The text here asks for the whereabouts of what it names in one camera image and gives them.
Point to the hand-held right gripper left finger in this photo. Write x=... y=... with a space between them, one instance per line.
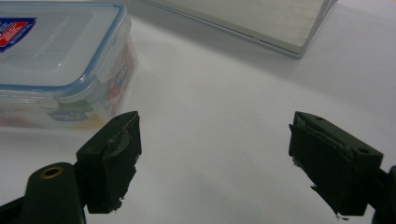
x=106 y=161

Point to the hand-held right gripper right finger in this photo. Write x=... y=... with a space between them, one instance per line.
x=330 y=161

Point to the clear plastic food container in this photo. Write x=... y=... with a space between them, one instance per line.
x=59 y=62

